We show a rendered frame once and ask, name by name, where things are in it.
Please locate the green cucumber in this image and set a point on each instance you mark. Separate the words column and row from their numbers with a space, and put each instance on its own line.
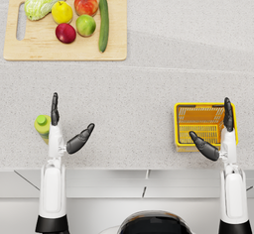
column 103, row 23

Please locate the dark red plum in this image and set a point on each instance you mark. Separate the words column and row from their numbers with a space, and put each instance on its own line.
column 65, row 33

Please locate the green tea bottle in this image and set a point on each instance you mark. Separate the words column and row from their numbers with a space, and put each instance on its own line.
column 42, row 128

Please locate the yellow lemon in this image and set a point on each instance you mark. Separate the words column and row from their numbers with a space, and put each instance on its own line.
column 62, row 12

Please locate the green apple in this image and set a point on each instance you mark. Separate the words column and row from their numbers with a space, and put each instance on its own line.
column 85, row 25

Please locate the wooden cutting board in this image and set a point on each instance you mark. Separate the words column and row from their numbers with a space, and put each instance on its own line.
column 43, row 46

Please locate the yellow slatted basket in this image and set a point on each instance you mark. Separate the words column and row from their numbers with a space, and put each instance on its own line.
column 201, row 125

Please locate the napa cabbage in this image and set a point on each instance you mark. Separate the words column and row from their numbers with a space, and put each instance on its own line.
column 44, row 0

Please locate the dark round robot body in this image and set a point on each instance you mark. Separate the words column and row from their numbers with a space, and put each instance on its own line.
column 154, row 224

